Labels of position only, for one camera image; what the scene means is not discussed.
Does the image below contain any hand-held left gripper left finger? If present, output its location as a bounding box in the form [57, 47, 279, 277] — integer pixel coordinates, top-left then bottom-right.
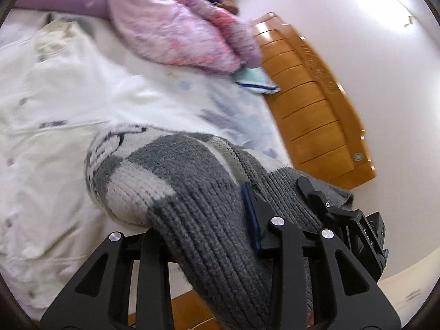
[39, 230, 176, 330]

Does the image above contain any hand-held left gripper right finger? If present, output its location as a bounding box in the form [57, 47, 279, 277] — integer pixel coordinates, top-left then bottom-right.
[241, 183, 403, 330]

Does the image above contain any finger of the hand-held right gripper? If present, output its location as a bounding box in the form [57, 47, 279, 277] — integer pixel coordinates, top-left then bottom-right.
[297, 176, 359, 228]

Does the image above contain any grey white checkered cardigan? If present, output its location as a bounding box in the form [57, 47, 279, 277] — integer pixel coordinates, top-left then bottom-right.
[85, 122, 354, 329]

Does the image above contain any wooden headboard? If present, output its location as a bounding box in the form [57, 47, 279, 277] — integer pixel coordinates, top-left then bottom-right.
[249, 12, 377, 191]

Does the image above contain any bed with floral white sheet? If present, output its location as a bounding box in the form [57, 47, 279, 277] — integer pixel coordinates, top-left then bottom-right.
[0, 7, 293, 321]

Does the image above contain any light blue folded cloth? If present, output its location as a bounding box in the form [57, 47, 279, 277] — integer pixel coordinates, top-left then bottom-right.
[235, 66, 281, 95]

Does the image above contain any white button-up garment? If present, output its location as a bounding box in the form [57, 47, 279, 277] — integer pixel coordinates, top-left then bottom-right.
[0, 20, 166, 320]

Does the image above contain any purple floral quilt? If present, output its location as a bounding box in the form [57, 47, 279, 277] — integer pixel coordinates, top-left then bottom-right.
[14, 0, 262, 75]

